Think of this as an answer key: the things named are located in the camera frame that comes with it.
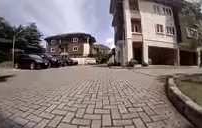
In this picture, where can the grey concrete kerb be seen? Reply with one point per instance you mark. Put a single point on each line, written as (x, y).
(185, 105)

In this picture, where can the grey brick paved road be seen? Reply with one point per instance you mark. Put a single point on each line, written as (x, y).
(89, 96)

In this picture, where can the green bush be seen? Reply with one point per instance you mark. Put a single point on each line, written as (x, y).
(102, 57)

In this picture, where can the grass patch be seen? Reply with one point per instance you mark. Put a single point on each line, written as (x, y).
(199, 91)

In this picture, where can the brown and white building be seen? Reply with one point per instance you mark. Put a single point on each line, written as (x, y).
(70, 45)

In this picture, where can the dark parked car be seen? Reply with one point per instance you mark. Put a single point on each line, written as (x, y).
(70, 61)
(53, 60)

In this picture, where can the white low wall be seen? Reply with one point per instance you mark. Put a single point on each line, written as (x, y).
(84, 61)

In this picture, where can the street lamp pole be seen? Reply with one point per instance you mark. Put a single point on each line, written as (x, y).
(13, 50)

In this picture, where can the building with dark roof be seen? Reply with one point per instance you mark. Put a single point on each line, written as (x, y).
(101, 48)

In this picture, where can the group of dark trees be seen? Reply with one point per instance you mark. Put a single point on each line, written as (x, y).
(12, 38)

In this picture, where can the black car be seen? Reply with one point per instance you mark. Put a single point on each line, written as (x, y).
(30, 61)

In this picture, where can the tall beige building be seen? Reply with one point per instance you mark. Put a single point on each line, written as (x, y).
(149, 30)

